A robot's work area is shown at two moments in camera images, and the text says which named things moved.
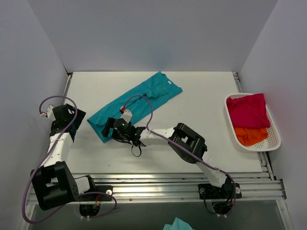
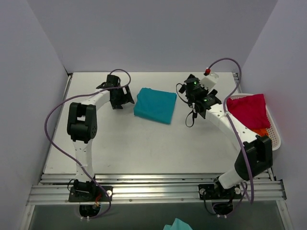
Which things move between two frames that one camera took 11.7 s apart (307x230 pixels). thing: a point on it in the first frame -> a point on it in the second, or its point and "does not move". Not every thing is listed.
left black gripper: [72, 124] -> [122, 96]
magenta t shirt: [249, 111] does not move
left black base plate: [106, 189] does not move
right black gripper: [112, 128] -> [185, 91]
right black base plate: [229, 190] does not move
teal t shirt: [136, 106] -> [155, 105]
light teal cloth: [178, 224] does not move
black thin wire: [140, 151] -> [186, 101]
